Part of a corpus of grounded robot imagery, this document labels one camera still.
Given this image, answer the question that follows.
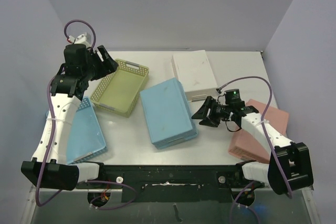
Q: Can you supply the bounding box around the green perforated plastic basket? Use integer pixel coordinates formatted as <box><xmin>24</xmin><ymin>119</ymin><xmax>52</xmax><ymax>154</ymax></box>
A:
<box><xmin>90</xmin><ymin>59</ymin><xmax>149</xmax><ymax>118</ymax></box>

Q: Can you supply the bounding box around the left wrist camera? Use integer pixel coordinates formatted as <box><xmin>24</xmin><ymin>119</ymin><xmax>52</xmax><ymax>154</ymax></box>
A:
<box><xmin>67</xmin><ymin>33</ymin><xmax>92</xmax><ymax>47</ymax></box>

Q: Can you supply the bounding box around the pink perforated plastic basket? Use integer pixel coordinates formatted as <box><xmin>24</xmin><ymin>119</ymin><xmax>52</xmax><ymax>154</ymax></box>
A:
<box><xmin>228</xmin><ymin>106</ymin><xmax>289</xmax><ymax>164</ymax></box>

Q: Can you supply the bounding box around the blue basket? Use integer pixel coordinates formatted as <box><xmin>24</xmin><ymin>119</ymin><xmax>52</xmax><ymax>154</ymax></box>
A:
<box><xmin>140</xmin><ymin>78</ymin><xmax>198</xmax><ymax>150</ymax></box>
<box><xmin>46</xmin><ymin>96</ymin><xmax>109</xmax><ymax>165</ymax></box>

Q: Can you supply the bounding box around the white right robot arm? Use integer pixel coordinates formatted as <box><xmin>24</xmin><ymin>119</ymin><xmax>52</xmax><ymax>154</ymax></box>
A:
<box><xmin>192</xmin><ymin>89</ymin><xmax>313</xmax><ymax>195</ymax></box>

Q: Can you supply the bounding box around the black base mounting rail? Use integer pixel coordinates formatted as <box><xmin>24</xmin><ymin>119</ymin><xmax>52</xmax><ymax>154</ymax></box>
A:
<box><xmin>77</xmin><ymin>165</ymin><xmax>249</xmax><ymax>203</ymax></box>

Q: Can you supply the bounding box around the white perforated plastic basket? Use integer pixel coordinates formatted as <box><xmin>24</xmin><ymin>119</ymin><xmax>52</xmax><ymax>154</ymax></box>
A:
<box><xmin>171</xmin><ymin>50</ymin><xmax>217</xmax><ymax>102</ymax></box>

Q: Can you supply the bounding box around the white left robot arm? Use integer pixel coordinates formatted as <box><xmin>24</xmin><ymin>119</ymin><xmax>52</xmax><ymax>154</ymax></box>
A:
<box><xmin>21</xmin><ymin>44</ymin><xmax>118</xmax><ymax>190</ymax></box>

